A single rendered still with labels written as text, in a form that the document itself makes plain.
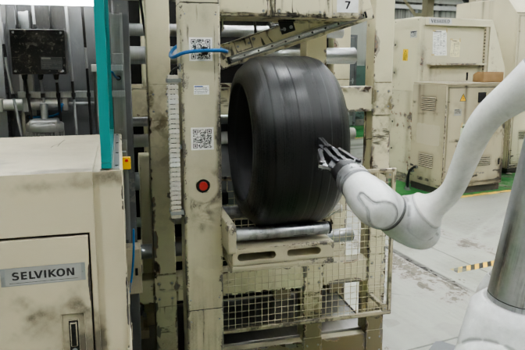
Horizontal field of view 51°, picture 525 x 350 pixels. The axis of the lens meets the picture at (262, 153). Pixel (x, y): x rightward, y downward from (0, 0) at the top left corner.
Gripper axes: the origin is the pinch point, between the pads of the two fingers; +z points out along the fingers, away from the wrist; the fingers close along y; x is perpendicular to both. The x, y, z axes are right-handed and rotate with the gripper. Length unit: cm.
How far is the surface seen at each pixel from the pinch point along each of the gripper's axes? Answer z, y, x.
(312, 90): 14.9, 0.0, -12.7
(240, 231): 9.9, 22.0, 34.2
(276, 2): 62, 0, -32
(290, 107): 10.4, 8.2, -8.8
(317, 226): 9.5, -5.1, 34.6
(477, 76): 383, -338, 96
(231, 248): 4.8, 25.8, 37.1
